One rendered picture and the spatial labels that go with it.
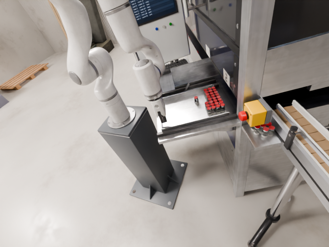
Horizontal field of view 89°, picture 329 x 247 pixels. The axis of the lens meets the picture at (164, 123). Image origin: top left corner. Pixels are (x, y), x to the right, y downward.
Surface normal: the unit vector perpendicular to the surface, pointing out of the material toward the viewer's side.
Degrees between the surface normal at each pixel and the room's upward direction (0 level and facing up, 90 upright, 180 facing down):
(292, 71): 90
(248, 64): 90
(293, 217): 0
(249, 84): 90
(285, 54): 90
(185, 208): 0
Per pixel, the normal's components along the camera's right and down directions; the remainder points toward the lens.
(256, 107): -0.26, -0.68
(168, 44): 0.18, 0.66
